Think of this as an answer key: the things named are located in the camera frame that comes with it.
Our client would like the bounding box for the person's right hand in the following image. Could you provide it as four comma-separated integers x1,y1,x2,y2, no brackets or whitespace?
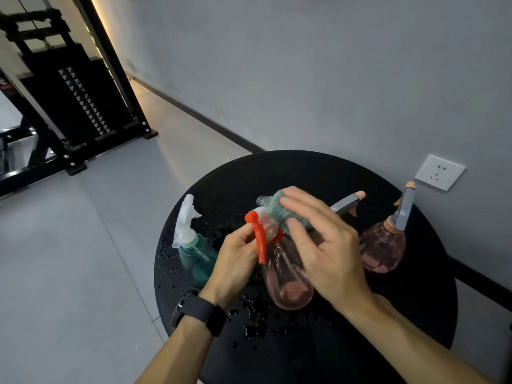
279,186,377,316

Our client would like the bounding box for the person's left hand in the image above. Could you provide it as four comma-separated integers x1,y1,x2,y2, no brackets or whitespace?
199,222,281,310

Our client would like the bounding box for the green cleaning cloth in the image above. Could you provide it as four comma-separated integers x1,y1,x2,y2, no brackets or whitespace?
256,190,313,233

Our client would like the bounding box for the pink spray bottle red trigger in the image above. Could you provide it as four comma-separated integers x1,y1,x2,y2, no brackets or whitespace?
245,206,315,311

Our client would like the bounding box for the person's left forearm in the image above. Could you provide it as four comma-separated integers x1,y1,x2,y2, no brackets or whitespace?
135,314,214,384

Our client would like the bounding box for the person's right forearm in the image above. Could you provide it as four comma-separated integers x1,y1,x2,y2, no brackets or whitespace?
340,294,496,384

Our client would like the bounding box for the pink spray bottle grey nozzle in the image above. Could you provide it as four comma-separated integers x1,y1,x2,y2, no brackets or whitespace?
312,190,366,244
359,181,417,274

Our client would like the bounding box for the teal spray bottle clear trigger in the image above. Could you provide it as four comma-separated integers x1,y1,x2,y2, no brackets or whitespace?
172,194,220,288

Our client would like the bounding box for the black smartwatch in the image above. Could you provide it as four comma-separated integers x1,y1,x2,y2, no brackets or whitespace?
171,291,228,337

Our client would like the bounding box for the black weight stack gym machine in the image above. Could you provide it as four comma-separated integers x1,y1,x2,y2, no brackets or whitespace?
0,0,159,199

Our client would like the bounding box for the white wall socket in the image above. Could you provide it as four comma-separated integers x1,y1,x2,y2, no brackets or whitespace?
414,154,466,192

